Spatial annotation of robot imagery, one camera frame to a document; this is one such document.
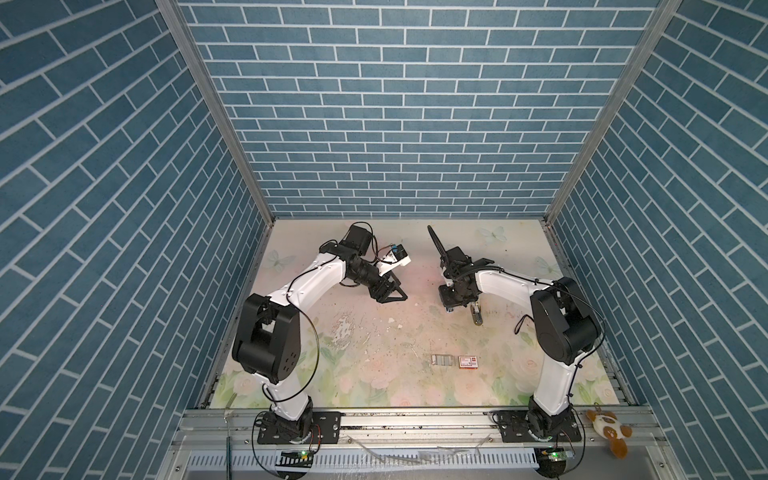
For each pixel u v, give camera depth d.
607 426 0.71
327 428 0.74
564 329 0.50
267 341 0.46
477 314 0.94
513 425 0.74
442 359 0.85
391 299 0.76
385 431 0.75
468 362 0.84
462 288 0.72
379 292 0.74
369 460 0.70
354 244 0.71
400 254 0.76
